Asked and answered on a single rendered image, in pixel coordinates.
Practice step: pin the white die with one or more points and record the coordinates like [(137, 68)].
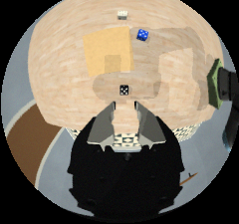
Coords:
[(122, 15)]

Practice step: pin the blue die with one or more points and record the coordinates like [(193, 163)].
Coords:
[(142, 35)]

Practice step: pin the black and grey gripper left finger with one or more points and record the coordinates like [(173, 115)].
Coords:
[(97, 133)]

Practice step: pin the tan square mat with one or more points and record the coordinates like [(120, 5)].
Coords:
[(108, 50)]

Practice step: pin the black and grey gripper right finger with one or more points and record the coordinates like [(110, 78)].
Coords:
[(154, 132)]

